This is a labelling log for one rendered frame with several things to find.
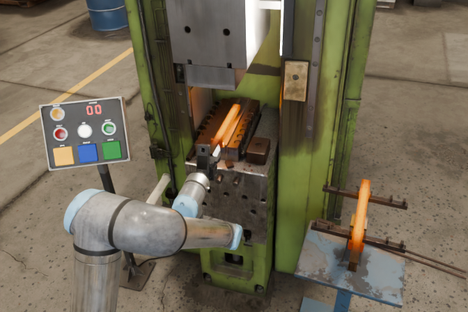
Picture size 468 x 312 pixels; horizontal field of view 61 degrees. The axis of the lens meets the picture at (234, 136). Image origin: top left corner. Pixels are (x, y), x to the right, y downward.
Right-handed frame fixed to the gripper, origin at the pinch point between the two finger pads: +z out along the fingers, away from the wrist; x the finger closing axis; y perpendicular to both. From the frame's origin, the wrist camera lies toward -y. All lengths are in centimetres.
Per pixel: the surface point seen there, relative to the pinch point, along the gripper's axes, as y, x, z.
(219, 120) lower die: 6.2, -6.6, 26.8
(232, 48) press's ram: -39.7, 7.1, 7.6
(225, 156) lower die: 11.2, 2.1, 6.9
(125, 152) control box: 5.5, -38.7, -6.8
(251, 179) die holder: 16.6, 15.3, 0.7
